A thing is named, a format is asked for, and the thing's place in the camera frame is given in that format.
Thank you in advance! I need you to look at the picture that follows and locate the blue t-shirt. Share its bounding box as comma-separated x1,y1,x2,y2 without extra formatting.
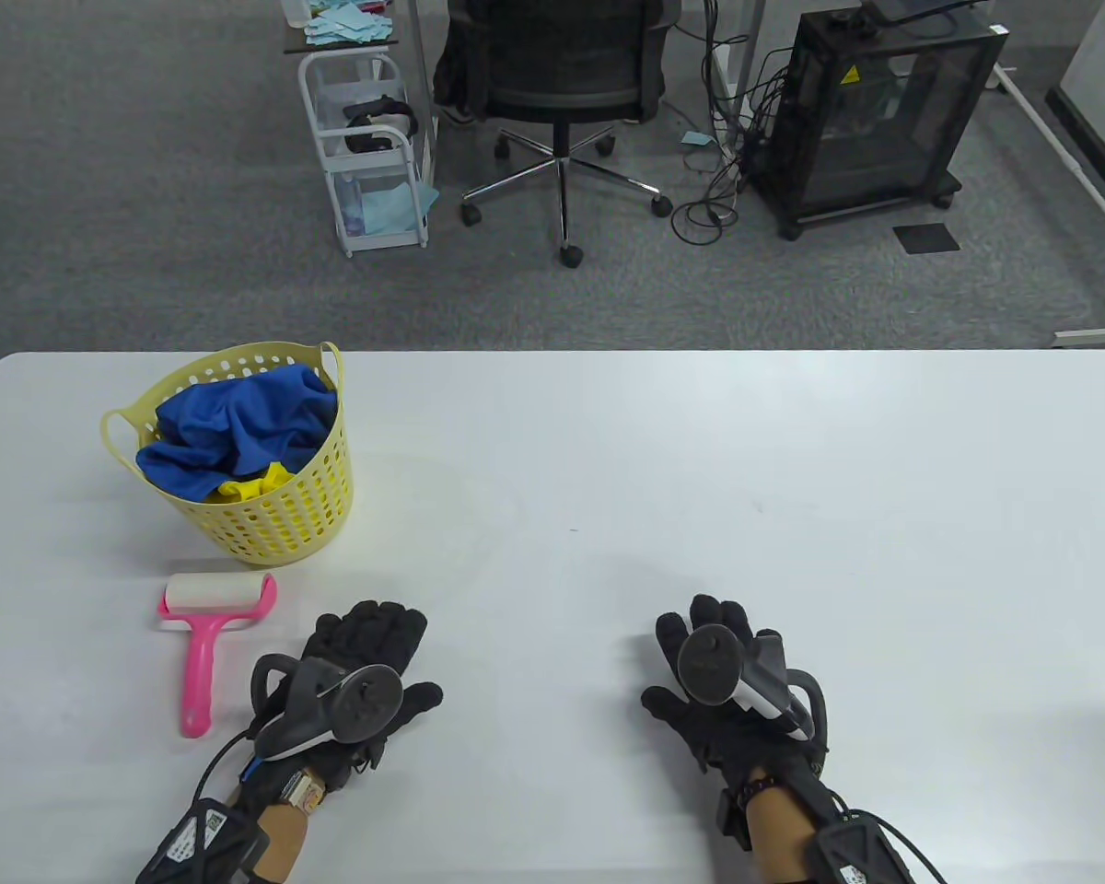
136,364,337,503

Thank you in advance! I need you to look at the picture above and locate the person's left hand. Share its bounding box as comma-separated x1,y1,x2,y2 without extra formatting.
244,600,445,804

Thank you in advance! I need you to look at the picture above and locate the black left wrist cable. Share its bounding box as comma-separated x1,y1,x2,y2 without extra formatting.
193,727,259,804

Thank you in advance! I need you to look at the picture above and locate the yellow t-shirt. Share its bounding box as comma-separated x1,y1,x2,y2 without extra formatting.
204,462,309,505

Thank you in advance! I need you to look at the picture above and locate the pile of light blue cloths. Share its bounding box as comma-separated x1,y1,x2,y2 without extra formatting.
304,0,399,47

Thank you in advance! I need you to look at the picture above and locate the white desk base frame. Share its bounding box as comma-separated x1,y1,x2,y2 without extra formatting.
993,63,1105,349

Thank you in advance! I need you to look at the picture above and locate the grey right hand controller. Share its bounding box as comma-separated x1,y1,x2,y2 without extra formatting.
677,624,830,751

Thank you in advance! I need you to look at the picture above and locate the black headset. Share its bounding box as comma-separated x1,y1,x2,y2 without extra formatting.
343,95,420,154

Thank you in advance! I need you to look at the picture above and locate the yellow perforated plastic basket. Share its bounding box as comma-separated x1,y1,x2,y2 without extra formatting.
101,343,355,565

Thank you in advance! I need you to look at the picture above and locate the tangle of black cables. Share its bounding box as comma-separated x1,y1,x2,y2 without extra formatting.
670,0,793,246

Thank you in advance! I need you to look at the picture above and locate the light blue cloth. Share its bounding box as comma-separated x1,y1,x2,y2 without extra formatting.
345,180,440,236

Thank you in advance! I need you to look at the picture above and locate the black equipment cabinet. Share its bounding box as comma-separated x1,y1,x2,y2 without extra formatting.
750,0,1009,242

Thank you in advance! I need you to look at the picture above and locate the pink lint roller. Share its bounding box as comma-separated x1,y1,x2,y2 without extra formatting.
157,573,278,739

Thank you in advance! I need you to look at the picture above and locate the white rolling cart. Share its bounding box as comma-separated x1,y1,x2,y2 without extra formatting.
297,49,440,258

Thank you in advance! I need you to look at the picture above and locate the person's left forearm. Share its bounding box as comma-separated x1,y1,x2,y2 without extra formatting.
239,787,314,884

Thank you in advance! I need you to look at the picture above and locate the grey left hand controller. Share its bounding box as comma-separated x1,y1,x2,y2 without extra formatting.
249,654,404,763

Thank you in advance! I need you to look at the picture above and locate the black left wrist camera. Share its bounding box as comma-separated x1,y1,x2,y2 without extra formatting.
134,799,268,884

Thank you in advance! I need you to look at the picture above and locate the black floor plate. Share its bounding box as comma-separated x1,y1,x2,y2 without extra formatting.
891,223,961,254

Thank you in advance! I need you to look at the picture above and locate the person's right hand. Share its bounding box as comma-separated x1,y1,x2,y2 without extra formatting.
642,594,834,822

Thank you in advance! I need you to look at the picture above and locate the black office chair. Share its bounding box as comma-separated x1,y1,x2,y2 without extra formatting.
448,0,684,269

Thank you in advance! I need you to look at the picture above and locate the white desk leg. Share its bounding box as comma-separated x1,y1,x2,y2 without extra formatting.
704,0,767,148

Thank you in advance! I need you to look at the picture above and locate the grey hand controller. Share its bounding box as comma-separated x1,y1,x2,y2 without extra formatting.
677,624,830,751
249,654,404,763

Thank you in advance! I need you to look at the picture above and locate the person's right forearm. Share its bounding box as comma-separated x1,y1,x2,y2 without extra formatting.
746,787,839,884

